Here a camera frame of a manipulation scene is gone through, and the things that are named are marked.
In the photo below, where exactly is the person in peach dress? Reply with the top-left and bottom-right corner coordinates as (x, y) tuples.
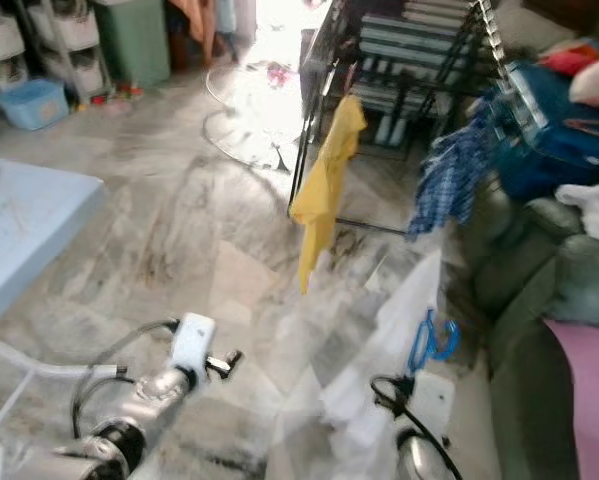
(169, 0), (240, 66)

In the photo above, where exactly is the pink cushion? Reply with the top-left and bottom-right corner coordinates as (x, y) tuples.
(544, 320), (599, 480)

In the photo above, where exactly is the large light blue plastic table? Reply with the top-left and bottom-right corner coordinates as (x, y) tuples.
(0, 155), (130, 381)

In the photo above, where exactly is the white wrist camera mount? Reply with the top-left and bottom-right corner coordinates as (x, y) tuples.
(171, 312), (217, 376)
(414, 370), (457, 436)

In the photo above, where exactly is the light blue plastic basket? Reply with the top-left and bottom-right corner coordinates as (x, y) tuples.
(2, 78), (70, 131)

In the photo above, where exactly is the crumpled white cloth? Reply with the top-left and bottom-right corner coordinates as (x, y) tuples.
(554, 183), (599, 246)

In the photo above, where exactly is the black metal drying rack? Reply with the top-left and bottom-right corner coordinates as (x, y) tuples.
(284, 0), (515, 236)

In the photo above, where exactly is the blue plastic hanger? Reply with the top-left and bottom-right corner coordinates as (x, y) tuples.
(407, 308), (460, 376)

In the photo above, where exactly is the green sofa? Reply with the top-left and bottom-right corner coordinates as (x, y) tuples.
(444, 180), (599, 480)

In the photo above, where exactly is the white shirt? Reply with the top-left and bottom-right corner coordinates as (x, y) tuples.
(314, 248), (443, 480)

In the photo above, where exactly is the green laundry hamper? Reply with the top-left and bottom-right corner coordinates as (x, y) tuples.
(91, 0), (172, 89)

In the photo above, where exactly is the white drawer storage rack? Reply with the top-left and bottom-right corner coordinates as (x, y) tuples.
(0, 0), (30, 101)
(29, 0), (110, 96)

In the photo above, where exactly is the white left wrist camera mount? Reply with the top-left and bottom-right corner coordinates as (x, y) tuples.
(171, 312), (217, 376)

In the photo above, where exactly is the blue plaid shirt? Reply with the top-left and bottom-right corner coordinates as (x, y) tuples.
(407, 105), (500, 241)

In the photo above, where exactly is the white metal bouncer frame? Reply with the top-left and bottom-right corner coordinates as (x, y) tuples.
(204, 60), (300, 171)

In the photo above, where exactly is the blue hard suitcase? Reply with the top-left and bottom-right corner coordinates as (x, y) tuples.
(489, 62), (599, 201)

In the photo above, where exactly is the red cloth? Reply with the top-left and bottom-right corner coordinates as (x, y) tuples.
(534, 40), (599, 76)

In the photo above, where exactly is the pale pink pillow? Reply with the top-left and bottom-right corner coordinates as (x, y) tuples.
(569, 55), (599, 106)

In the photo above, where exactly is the yellow printed t-shirt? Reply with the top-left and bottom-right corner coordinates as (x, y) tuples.
(289, 95), (368, 296)

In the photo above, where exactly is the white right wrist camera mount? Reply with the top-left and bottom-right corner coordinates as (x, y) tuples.
(414, 370), (457, 436)

